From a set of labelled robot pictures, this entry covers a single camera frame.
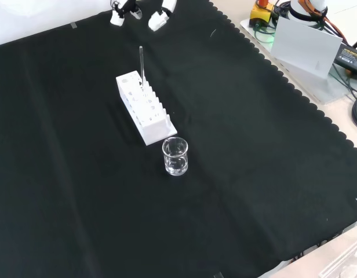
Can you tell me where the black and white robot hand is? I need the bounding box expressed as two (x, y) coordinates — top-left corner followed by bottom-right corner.
(110, 0), (179, 32)

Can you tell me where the clear glass rod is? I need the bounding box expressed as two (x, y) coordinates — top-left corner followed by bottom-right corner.
(139, 46), (146, 81)

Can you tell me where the white test tube rack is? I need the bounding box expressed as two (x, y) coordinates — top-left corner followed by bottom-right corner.
(115, 70), (179, 146)

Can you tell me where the yellow stop button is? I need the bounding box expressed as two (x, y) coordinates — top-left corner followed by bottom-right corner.
(250, 0), (275, 27)

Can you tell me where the clear glass beaker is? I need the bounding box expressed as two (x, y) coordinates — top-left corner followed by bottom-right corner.
(161, 137), (189, 177)

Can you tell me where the pale white board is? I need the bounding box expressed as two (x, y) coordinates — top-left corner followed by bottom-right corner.
(270, 16), (344, 79)

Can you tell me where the black bench cloth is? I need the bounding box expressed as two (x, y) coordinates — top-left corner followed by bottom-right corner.
(0, 0), (357, 278)

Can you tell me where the black power adapter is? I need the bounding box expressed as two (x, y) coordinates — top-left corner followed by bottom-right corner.
(333, 42), (357, 75)

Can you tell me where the grey metal base plate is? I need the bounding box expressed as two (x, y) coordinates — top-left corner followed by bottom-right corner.
(239, 16), (357, 105)

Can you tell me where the orange cable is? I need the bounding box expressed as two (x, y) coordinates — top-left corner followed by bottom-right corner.
(299, 0), (349, 42)

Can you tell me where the pale metal frame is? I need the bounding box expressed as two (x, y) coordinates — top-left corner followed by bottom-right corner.
(261, 218), (357, 278)

